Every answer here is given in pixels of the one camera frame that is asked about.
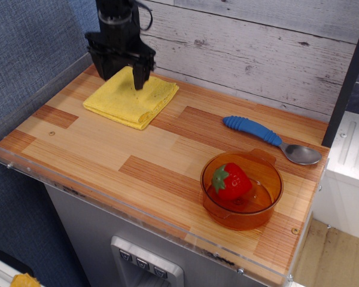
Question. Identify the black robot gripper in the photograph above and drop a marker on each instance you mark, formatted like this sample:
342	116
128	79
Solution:
118	43

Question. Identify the yellow cloth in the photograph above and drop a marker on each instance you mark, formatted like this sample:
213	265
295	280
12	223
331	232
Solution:
118	100

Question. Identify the red toy strawberry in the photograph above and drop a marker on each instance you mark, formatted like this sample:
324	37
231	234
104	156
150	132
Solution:
230	182

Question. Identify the orange transparent plastic pot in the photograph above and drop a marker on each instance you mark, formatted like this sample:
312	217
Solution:
255	207

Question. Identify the silver dispenser button panel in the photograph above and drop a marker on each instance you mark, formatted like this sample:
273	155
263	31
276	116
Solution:
139	267

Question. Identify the yellow object at corner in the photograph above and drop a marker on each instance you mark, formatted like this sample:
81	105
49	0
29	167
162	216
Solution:
24	280

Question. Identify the white toy sink unit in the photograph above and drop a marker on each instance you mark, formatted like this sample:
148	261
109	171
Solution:
336	202

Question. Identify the clear acrylic table guard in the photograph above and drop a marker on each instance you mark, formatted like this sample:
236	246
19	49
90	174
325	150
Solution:
106	179

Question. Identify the blue handled metal spoon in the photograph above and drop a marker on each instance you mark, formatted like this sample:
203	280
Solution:
295	153

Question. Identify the black vertical post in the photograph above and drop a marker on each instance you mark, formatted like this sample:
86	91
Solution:
343	99

